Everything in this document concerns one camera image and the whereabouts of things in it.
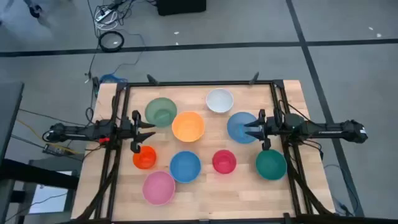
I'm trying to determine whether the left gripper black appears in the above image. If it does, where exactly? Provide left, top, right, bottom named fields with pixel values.
left=119, top=110, right=157, bottom=154

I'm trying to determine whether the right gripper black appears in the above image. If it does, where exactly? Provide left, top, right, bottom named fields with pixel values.
left=243, top=108, right=282, bottom=152

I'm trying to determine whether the light blue bowl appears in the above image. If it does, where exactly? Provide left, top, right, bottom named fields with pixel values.
left=226, top=111, right=261, bottom=144

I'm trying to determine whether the large orange bowl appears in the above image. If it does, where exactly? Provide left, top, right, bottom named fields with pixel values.
left=171, top=111, right=206, bottom=143

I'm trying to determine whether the small red bowl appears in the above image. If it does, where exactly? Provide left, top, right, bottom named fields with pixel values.
left=212, top=149, right=237, bottom=174

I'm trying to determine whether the deep blue bowl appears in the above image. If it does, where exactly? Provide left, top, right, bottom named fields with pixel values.
left=169, top=151, right=202, bottom=184

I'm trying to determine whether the light green bowl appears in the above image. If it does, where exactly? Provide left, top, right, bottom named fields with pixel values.
left=144, top=97, right=178, bottom=128

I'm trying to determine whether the small orange-red bowl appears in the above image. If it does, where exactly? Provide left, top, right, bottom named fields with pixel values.
left=132, top=145, right=157, bottom=170

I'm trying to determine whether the teal green bowl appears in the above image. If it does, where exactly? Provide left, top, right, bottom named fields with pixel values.
left=255, top=149, right=288, bottom=181

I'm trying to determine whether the white bowl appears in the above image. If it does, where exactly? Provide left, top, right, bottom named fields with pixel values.
left=205, top=88, right=234, bottom=113

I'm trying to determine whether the pink bowl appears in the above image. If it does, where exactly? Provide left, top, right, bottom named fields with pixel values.
left=142, top=170, right=176, bottom=206

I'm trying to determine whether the small black electronic device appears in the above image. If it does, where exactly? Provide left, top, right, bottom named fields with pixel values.
left=42, top=144, right=68, bottom=157

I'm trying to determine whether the white panel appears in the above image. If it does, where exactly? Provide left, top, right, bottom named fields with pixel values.
left=28, top=182, right=75, bottom=215

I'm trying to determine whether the black bench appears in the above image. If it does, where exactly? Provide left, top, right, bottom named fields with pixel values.
left=0, top=158, right=80, bottom=190

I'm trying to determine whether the white power strip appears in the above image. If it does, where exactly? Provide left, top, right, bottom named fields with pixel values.
left=95, top=9, right=113, bottom=22

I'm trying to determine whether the black box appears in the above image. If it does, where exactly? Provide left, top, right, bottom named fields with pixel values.
left=156, top=0, right=208, bottom=16

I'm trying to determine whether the dark grey desk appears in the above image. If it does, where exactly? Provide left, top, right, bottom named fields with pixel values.
left=0, top=81, right=25, bottom=161

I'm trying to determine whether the person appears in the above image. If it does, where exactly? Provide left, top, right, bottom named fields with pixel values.
left=0, top=0, right=52, bottom=29

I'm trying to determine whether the blue cable bundle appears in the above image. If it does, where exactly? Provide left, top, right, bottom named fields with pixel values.
left=99, top=73, right=128, bottom=84

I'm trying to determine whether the black aluminium table frame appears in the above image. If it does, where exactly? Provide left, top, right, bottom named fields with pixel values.
left=79, top=72, right=335, bottom=224

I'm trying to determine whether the long black floor cable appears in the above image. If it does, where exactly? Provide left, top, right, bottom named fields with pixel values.
left=84, top=0, right=103, bottom=82

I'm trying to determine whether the black round ring object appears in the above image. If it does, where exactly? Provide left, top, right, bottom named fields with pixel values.
left=98, top=30, right=125, bottom=53

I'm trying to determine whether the yellow cable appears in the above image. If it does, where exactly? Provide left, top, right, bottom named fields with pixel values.
left=16, top=119, right=80, bottom=156

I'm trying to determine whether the white coiled cable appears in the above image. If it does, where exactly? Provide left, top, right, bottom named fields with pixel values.
left=94, top=17, right=121, bottom=31

